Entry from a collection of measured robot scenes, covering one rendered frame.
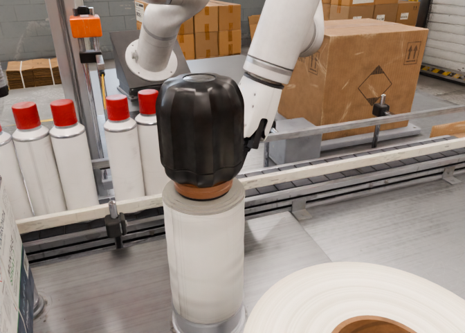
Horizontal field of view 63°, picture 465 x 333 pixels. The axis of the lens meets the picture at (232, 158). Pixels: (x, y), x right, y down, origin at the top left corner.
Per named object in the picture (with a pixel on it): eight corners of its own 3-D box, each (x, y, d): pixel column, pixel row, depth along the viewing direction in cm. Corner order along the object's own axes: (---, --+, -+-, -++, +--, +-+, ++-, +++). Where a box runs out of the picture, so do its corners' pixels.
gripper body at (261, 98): (236, 61, 70) (218, 119, 73) (259, 75, 61) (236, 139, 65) (271, 73, 73) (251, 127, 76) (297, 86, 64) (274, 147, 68)
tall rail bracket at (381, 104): (383, 167, 93) (396, 102, 85) (363, 154, 99) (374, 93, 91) (393, 165, 94) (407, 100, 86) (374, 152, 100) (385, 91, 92)
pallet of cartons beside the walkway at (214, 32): (243, 88, 437) (244, 4, 397) (174, 100, 401) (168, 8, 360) (198, 66, 531) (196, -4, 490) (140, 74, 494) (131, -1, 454)
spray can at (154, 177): (148, 209, 68) (135, 97, 59) (142, 194, 72) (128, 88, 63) (176, 203, 70) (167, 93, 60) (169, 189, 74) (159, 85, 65)
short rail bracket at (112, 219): (113, 270, 61) (102, 208, 56) (111, 258, 64) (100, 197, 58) (133, 265, 62) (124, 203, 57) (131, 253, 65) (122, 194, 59)
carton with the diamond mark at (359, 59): (317, 142, 101) (330, 35, 89) (277, 112, 121) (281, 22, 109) (407, 126, 111) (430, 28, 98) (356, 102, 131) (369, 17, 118)
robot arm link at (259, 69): (239, 50, 68) (234, 66, 69) (259, 61, 61) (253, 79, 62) (278, 63, 72) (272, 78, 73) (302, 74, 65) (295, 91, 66)
